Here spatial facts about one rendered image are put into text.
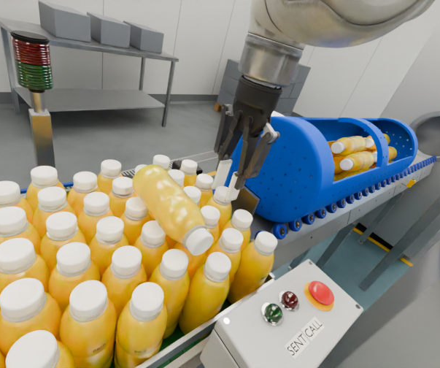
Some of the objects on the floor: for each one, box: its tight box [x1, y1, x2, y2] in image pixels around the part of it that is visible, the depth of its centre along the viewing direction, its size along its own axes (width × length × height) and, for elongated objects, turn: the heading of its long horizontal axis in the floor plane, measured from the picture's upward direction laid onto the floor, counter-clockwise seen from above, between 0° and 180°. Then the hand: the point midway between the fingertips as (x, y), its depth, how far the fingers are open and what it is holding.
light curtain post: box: [358, 169, 440, 291], centre depth 150 cm, size 6×6×170 cm
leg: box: [315, 221, 358, 270], centre depth 165 cm, size 6×6×63 cm
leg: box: [357, 191, 404, 245], centre depth 227 cm, size 6×6×63 cm
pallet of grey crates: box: [214, 59, 311, 116], centre depth 453 cm, size 120×80×119 cm
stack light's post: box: [28, 109, 55, 169], centre depth 87 cm, size 4×4×110 cm
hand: (228, 180), depth 52 cm, fingers closed on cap, 4 cm apart
